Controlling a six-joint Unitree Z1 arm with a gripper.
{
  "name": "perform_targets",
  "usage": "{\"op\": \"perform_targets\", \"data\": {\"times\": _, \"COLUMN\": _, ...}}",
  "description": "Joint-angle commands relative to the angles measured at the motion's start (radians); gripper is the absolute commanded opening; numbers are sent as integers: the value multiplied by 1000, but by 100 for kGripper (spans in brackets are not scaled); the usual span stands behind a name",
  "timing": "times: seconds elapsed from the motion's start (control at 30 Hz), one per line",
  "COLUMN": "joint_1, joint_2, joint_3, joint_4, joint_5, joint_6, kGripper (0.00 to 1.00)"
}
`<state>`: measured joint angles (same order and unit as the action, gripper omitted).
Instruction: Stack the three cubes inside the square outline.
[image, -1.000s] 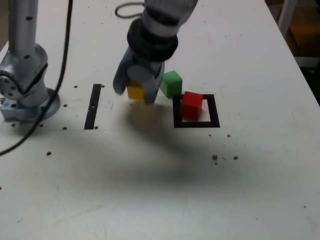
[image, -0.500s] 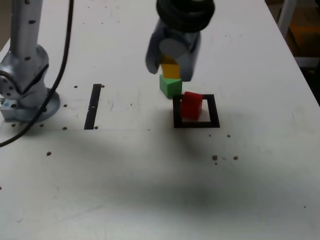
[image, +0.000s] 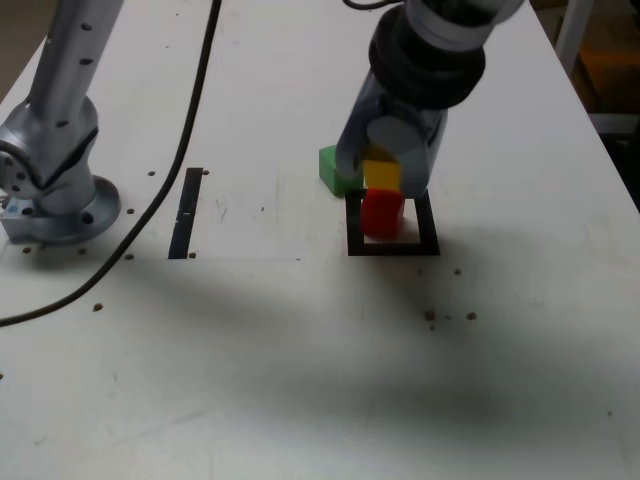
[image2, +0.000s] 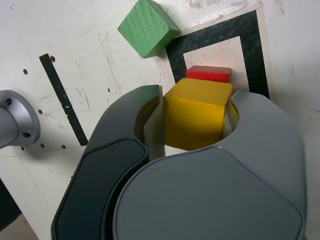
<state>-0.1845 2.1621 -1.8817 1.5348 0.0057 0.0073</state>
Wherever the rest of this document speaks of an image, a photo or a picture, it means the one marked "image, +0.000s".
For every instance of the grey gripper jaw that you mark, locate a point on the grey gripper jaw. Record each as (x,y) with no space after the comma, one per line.
(417,165)
(350,145)

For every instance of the green cube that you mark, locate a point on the green cube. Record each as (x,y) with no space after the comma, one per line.
(332,172)

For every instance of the yellow cube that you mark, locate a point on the yellow cube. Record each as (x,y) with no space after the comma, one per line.
(382,175)

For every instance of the red cube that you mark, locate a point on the red cube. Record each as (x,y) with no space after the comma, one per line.
(380,215)

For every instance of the black tape square outline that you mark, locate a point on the black tape square outline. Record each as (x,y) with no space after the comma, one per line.
(395,248)

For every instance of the black tape strip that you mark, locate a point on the black tape strip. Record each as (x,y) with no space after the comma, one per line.
(182,235)

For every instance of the yellow box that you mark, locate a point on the yellow box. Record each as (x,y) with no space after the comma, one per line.
(615,75)

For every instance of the white metal frame post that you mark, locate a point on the white metal frame post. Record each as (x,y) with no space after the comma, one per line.
(572,30)

